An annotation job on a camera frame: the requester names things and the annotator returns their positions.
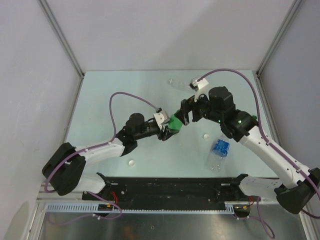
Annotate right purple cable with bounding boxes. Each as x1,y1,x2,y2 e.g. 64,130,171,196
197,68,320,220

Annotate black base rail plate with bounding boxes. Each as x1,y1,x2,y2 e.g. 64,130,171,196
98,177,256,210

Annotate white bottle cap near centre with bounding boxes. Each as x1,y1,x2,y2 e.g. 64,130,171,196
203,133,210,140

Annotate left aluminium frame post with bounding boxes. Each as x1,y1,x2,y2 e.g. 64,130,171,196
37,0,85,79

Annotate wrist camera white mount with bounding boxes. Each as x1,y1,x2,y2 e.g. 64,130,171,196
189,78,209,102
153,108,170,126

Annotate white bottle cap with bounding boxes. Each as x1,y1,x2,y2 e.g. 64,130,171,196
203,133,210,140
128,160,135,167

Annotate right aluminium frame post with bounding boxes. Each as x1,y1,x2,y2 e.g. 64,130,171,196
256,0,305,77

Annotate purple cable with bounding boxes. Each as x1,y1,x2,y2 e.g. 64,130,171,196
43,92,163,193
197,68,320,220

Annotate clear unlabelled plastic bottle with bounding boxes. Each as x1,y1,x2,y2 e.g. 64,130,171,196
167,78,194,94

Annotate white bottle cap front left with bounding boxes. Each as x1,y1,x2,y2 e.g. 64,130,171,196
128,160,135,167

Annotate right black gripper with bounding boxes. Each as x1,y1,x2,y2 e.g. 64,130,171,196
174,87,223,126

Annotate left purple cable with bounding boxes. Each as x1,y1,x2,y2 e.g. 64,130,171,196
43,92,163,193

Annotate green plastic bottle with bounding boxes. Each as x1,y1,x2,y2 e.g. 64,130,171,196
168,114,183,132

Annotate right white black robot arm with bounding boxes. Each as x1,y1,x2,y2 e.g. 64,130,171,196
175,86,320,214

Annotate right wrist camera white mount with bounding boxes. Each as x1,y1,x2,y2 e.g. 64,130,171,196
189,78,209,102

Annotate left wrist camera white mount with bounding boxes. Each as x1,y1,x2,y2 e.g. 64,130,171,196
153,108,170,126

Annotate grey slotted cable duct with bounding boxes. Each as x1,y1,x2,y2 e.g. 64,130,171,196
45,202,235,214

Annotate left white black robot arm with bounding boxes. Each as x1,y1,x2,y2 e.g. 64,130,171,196
42,110,183,200

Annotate aluminium frame post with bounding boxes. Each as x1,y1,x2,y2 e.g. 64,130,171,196
256,0,305,77
37,0,85,79

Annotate clear bottle with blue label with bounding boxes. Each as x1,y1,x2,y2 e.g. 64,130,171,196
206,134,230,172

